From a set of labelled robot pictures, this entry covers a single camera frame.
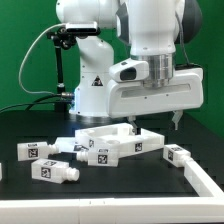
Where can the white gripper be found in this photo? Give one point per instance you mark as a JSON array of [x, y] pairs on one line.
[[130, 99]]

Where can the white square tabletop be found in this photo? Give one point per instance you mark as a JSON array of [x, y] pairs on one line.
[[119, 139]]

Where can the paper marker sheet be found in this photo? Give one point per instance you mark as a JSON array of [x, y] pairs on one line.
[[69, 145]]

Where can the white block left edge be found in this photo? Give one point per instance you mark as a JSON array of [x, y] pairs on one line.
[[0, 172]]

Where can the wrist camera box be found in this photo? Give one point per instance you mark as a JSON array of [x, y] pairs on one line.
[[129, 70]]

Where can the white fence frame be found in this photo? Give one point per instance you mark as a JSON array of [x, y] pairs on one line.
[[206, 207]]

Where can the background camera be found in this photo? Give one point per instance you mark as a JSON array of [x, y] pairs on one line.
[[83, 28]]

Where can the black camera stand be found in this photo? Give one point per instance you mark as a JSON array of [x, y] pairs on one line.
[[62, 40]]

